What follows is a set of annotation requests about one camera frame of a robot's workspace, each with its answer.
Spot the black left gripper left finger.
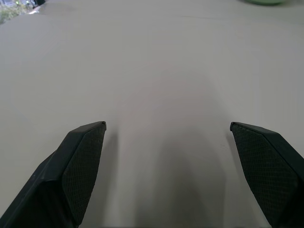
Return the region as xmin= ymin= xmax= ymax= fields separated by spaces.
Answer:
xmin=0 ymin=121 xmax=107 ymax=228

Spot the dark background equipment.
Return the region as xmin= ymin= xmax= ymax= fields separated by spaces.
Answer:
xmin=25 ymin=0 xmax=48 ymax=10

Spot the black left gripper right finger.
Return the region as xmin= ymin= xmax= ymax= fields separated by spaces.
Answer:
xmin=229 ymin=122 xmax=304 ymax=228

